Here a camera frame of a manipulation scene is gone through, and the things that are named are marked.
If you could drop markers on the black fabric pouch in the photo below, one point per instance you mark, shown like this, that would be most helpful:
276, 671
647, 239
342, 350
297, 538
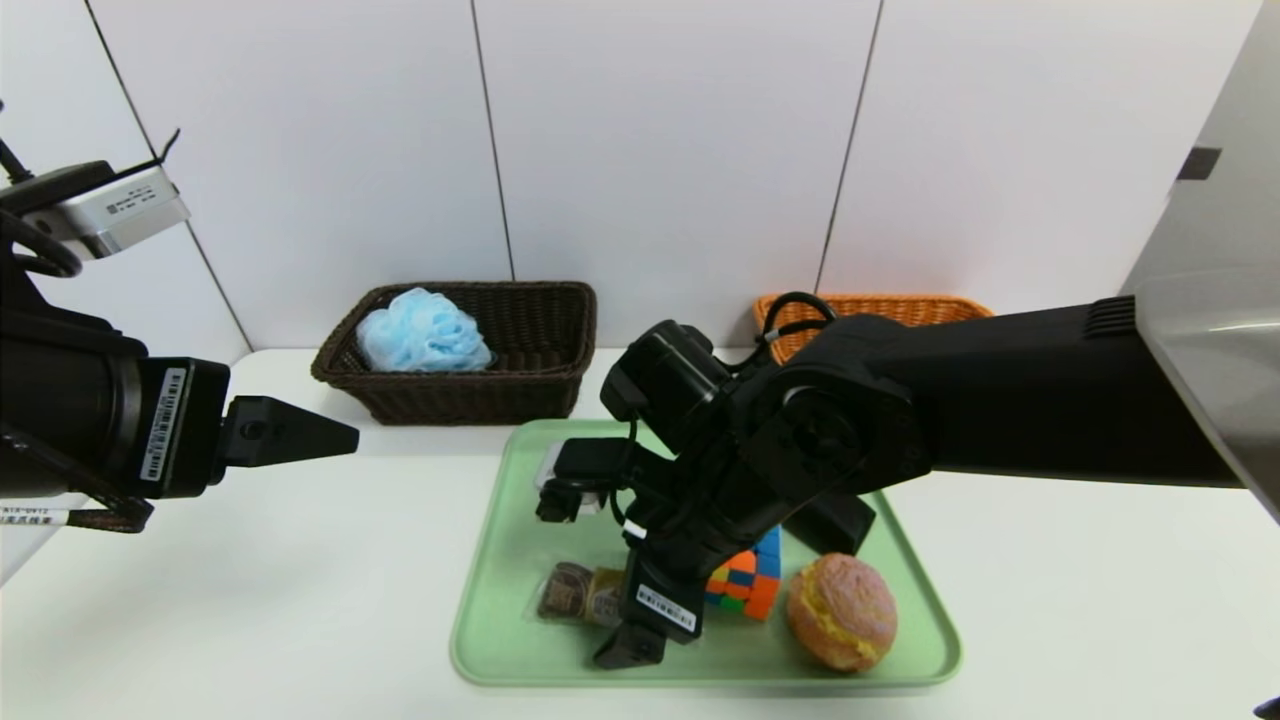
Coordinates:
835, 525

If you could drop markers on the chocolate balls pack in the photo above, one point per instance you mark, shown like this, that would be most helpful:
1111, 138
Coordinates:
575, 595

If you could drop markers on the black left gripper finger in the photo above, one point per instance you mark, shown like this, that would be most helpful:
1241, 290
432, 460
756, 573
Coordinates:
280, 432

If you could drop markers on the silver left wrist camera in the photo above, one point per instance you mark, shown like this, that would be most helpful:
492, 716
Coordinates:
120, 210

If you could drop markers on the dark brown wicker basket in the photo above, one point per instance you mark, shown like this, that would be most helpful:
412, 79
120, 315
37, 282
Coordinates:
520, 380

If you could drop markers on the black zip tie tail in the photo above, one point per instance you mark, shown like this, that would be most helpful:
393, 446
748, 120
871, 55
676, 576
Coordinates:
168, 145

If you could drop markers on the colourful puzzle cube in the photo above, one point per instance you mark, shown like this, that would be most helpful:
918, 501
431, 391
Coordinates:
750, 580

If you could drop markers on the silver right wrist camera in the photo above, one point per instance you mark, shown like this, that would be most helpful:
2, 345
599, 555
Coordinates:
585, 465

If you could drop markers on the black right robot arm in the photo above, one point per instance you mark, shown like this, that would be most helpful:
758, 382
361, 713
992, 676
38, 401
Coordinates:
1000, 390

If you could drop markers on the orange wicker basket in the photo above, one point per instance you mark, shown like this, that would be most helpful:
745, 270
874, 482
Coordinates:
900, 305

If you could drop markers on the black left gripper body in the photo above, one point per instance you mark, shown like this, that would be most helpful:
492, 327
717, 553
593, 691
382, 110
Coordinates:
178, 425

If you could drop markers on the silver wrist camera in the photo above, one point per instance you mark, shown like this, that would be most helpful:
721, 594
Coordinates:
120, 210
585, 465

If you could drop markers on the round cream filled bun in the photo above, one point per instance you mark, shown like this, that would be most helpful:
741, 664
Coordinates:
842, 612

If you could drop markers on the light blue bath loofah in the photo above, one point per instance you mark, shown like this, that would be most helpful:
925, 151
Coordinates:
420, 330

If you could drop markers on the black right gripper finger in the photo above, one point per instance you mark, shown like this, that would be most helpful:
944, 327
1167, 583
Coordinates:
630, 650

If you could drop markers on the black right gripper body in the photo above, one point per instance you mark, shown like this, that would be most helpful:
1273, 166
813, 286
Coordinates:
662, 603

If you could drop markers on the black wall plate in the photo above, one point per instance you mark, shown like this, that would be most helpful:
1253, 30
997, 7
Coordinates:
1200, 163

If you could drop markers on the light green plastic tray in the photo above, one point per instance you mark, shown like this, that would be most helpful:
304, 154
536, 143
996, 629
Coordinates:
500, 600

